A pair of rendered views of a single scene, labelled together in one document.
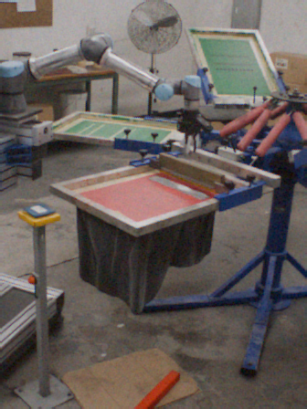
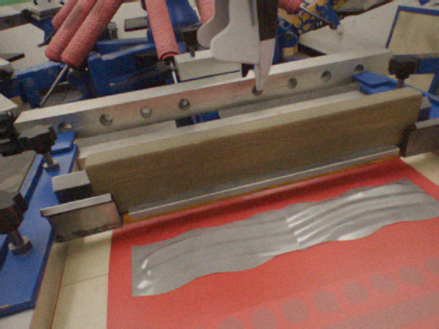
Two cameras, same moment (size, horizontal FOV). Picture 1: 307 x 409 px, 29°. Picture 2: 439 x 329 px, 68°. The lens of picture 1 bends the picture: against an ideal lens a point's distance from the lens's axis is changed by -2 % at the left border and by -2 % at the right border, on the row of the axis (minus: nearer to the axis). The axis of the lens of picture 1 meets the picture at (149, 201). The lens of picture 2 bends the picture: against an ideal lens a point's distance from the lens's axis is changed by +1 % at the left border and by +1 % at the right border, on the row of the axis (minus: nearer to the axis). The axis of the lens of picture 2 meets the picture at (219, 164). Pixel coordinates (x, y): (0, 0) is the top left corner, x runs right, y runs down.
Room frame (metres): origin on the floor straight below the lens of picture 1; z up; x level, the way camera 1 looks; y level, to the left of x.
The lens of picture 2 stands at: (2.57, 0.13, 1.22)
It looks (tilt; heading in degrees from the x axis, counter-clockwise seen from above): 32 degrees down; 304
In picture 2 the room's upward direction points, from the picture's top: 8 degrees counter-clockwise
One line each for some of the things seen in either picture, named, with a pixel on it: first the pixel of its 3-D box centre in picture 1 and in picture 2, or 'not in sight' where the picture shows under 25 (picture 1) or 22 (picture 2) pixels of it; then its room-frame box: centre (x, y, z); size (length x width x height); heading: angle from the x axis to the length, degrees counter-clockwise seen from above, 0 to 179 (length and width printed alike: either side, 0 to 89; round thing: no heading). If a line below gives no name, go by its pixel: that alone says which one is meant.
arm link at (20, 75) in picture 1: (11, 76); not in sight; (2.79, 0.69, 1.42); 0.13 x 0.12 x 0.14; 168
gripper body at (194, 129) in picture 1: (189, 120); not in sight; (2.74, -0.17, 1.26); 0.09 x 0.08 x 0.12; 45
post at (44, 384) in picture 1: (41, 310); not in sight; (2.26, 0.45, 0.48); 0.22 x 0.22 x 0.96; 44
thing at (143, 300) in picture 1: (178, 255); not in sight; (2.38, -0.14, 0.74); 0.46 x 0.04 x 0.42; 134
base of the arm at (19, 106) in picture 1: (11, 99); not in sight; (2.79, 0.69, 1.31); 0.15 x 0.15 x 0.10
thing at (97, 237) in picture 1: (107, 253); not in sight; (2.37, 0.17, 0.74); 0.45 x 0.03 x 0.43; 44
